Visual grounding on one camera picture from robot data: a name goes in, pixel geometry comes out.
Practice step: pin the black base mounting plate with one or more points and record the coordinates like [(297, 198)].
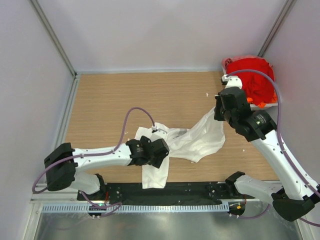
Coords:
[(173, 194)]

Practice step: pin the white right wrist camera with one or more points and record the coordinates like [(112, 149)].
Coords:
[(231, 81)]

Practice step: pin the orange garment in basket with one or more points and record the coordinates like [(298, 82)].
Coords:
[(263, 105)]

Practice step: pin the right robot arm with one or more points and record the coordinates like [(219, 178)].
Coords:
[(297, 194)]

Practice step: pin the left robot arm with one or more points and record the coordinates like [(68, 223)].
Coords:
[(66, 167)]

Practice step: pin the red t-shirt in basket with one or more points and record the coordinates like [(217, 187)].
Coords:
[(252, 77)]

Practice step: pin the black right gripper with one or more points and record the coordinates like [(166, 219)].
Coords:
[(217, 115)]

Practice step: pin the white t-shirt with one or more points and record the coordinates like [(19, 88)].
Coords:
[(206, 137)]

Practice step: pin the slotted cable duct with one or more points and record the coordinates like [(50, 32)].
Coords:
[(87, 208)]

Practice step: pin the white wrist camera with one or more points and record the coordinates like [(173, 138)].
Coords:
[(231, 81), (158, 133)]

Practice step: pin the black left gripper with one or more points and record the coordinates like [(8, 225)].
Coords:
[(156, 162)]

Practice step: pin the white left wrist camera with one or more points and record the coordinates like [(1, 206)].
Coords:
[(158, 133)]

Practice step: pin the grey perforated plastic basket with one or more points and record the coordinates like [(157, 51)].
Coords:
[(265, 106)]

